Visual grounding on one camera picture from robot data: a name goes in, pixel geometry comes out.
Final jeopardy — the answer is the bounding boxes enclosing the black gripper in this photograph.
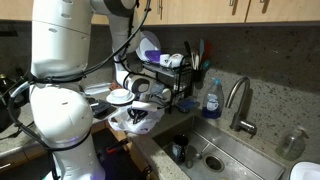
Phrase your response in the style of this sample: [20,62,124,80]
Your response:
[127,108,149,125]

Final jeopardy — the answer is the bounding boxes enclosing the white plastic shopping bag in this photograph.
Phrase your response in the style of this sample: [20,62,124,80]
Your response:
[107,104,166,135]

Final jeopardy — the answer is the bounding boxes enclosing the gray plate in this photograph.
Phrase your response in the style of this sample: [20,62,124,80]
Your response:
[105,91,136,106]

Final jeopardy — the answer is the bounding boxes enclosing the white bowl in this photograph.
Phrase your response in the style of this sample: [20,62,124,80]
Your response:
[110,88,132,101]

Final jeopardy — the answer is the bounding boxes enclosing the black clamp with red tip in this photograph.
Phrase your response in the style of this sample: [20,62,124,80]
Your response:
[104,138,129,154]

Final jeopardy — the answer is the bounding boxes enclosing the black flat device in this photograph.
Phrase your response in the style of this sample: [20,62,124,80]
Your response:
[88,96,116,119]

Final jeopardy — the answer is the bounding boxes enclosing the white flat appliance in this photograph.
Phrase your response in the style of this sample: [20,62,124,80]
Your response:
[83,82,113,96]

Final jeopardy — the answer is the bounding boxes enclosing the blue sponge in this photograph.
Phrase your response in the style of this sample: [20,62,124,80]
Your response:
[175,97,201,114]

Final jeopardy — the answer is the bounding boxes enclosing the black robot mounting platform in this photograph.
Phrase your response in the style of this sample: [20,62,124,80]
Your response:
[89,128,148,180]

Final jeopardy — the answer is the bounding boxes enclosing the black mug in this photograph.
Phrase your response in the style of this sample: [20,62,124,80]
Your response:
[171,134,190,164]

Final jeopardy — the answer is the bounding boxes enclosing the purple bowl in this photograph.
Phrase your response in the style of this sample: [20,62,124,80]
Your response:
[144,49,162,64]

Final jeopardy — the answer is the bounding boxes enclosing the clear drinking glass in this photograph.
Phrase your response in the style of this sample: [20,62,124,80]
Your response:
[184,144,198,169]

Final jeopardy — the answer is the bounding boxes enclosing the black utensil holder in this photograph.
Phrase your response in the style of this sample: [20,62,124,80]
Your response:
[191,66,206,84]

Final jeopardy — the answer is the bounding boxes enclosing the blue dish soap bottle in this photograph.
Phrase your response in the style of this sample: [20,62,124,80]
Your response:
[200,77,225,120]

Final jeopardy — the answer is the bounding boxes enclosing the black kitchen utensil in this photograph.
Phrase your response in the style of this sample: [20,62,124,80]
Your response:
[183,40,194,59]

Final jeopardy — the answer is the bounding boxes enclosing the teal utensil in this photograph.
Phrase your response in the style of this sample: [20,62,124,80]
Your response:
[201,59,212,72]

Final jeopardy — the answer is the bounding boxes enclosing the blue spatula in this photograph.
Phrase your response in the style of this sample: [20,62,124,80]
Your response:
[198,38,205,63]

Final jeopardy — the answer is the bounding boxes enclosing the red spatula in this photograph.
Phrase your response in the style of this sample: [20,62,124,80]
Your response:
[203,40,213,63]

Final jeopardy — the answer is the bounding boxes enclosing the steel kitchen faucet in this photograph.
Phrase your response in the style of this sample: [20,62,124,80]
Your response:
[224,76,258,136]

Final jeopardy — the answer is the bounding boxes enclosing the steel kitchen sink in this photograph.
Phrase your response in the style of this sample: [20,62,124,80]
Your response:
[151,114,286,180]

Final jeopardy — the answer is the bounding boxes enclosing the black wire dish rack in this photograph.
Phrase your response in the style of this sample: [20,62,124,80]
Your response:
[141,54,196,114]

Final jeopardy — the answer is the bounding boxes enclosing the white utensil handles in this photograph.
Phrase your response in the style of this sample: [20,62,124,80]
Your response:
[191,49,200,70]

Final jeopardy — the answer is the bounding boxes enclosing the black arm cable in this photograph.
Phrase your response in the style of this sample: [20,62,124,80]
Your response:
[6,0,153,180]

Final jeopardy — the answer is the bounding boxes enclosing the wooden wall cabinets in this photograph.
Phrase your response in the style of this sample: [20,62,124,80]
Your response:
[0,0,320,26]

